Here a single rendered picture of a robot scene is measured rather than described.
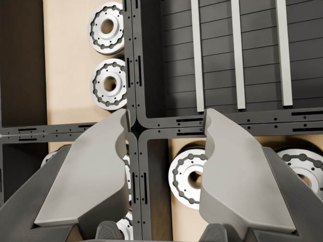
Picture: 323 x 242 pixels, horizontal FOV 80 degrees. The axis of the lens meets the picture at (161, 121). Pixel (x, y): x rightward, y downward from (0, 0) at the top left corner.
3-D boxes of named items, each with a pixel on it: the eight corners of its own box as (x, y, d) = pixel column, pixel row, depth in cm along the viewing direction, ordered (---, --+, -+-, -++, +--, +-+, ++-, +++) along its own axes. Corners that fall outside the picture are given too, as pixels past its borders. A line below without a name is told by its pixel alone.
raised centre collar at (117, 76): (123, 95, 37) (121, 95, 36) (101, 98, 38) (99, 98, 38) (121, 69, 37) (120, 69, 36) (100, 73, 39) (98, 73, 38)
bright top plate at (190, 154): (229, 211, 31) (229, 213, 31) (169, 204, 34) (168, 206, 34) (228, 149, 31) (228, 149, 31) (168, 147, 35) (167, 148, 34)
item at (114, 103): (137, 108, 36) (136, 107, 36) (92, 112, 40) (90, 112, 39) (134, 54, 37) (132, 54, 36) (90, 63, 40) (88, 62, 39)
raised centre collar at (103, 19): (118, 39, 37) (117, 38, 37) (97, 41, 39) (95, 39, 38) (120, 14, 37) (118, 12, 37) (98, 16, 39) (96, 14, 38)
